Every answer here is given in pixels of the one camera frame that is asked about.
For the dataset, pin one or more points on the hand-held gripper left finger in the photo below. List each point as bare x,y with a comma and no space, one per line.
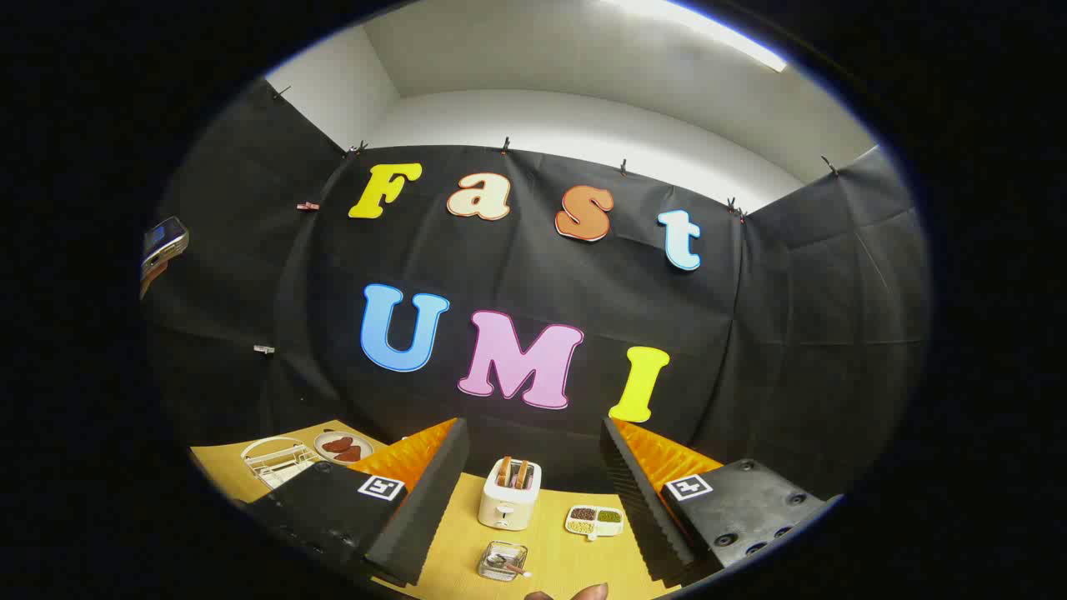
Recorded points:
425,517

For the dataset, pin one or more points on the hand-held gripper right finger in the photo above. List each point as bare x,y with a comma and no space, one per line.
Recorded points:
642,517

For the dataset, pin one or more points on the small plate with sausages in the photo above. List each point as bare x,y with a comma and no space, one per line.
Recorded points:
332,456

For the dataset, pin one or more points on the white divided tray with beans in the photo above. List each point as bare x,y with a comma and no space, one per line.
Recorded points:
594,521

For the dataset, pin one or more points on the white toaster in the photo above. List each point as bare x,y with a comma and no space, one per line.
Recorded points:
508,504

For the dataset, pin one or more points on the toasted bread slice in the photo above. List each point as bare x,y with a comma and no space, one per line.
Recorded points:
504,471
522,475

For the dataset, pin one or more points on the silver handheld device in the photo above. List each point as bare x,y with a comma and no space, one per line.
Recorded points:
163,242

